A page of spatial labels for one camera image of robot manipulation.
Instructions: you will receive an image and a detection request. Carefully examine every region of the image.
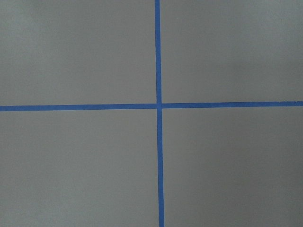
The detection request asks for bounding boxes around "brown paper table cover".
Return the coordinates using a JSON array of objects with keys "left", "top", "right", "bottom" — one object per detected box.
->
[{"left": 0, "top": 0, "right": 303, "bottom": 227}]

